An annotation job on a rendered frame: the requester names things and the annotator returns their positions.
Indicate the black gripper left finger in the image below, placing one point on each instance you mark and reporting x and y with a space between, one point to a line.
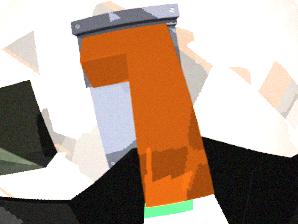
115 198

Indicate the orange l-shaped part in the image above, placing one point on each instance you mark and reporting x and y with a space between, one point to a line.
173 162

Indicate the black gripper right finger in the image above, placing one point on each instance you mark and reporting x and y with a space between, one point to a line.
253 187

